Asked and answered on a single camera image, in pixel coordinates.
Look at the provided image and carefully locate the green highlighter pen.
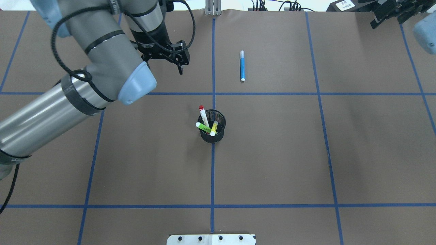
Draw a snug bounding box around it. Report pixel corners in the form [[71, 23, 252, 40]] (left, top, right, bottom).
[[195, 122, 212, 134]]

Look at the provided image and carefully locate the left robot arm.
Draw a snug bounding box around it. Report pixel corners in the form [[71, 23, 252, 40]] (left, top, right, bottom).
[[1, 0, 193, 179]]

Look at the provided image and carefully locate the black mesh pen cup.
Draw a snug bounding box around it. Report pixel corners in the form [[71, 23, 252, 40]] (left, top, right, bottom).
[[196, 110, 226, 143]]

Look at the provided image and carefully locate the blue pen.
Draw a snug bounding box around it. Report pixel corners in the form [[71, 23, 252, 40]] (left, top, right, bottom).
[[239, 51, 246, 82]]

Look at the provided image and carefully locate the aluminium post at table edge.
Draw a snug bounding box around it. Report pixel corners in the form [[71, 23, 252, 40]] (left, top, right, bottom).
[[204, 0, 222, 16]]

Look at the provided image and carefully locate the black labelled box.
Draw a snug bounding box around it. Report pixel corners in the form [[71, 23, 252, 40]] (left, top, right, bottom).
[[326, 0, 363, 12]]

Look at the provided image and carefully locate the red capped white pen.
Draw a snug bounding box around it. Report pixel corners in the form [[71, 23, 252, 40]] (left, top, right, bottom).
[[198, 104, 210, 128]]

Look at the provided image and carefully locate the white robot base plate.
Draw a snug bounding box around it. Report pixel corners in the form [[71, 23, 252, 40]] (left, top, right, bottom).
[[166, 234, 256, 245]]

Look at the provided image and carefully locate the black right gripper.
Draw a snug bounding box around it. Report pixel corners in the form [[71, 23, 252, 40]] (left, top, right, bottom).
[[370, 0, 426, 29]]

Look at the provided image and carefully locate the yellow highlighter pen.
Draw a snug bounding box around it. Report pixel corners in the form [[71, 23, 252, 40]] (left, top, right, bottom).
[[210, 120, 218, 136]]

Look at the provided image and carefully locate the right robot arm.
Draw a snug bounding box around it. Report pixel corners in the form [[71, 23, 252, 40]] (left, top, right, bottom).
[[371, 0, 436, 55]]

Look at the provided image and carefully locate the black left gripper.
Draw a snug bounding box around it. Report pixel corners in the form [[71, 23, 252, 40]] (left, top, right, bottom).
[[138, 40, 190, 75]]

